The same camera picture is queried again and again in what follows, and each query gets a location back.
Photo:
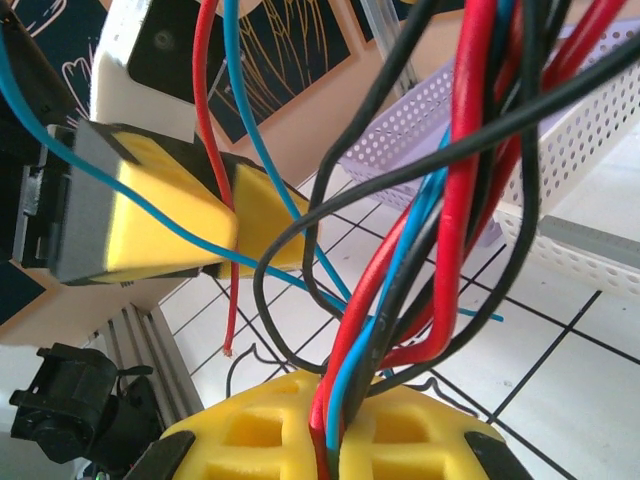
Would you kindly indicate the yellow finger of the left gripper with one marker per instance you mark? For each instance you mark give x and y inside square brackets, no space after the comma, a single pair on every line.
[150,250]
[260,240]

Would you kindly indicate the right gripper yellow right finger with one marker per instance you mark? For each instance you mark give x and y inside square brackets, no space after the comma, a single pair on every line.
[425,440]

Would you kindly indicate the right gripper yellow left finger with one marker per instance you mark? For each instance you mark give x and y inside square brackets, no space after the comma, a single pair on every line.
[210,450]

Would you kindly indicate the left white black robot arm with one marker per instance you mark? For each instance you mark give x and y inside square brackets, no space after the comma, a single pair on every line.
[75,415]

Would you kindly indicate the purple perforated plastic basket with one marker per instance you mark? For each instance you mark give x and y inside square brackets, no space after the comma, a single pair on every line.
[400,150]

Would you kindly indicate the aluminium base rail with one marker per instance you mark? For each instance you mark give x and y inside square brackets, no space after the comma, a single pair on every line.
[150,350]

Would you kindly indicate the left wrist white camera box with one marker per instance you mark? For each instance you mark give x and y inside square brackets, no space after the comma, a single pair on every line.
[115,100]

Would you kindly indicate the aluminium corner post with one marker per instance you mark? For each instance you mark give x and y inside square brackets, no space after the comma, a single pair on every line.
[377,12]

